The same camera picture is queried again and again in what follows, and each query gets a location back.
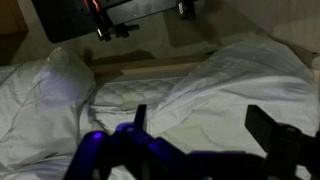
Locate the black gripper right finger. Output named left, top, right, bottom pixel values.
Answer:
left=245, top=105, right=281, bottom=153

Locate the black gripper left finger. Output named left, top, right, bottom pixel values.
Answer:
left=134, top=104, right=147, bottom=130

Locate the white bed sheet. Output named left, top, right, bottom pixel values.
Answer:
left=0, top=38, right=319, bottom=180

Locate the white quilted mattress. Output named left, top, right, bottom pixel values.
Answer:
left=90, top=77, right=181, bottom=133

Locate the black table clamp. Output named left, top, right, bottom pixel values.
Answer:
left=83, top=0, right=140, bottom=41

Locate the black robot table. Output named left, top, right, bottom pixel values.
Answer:
left=31, top=0, right=196, bottom=43

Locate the wooden bed frame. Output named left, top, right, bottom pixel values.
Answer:
left=89, top=51, right=214, bottom=81

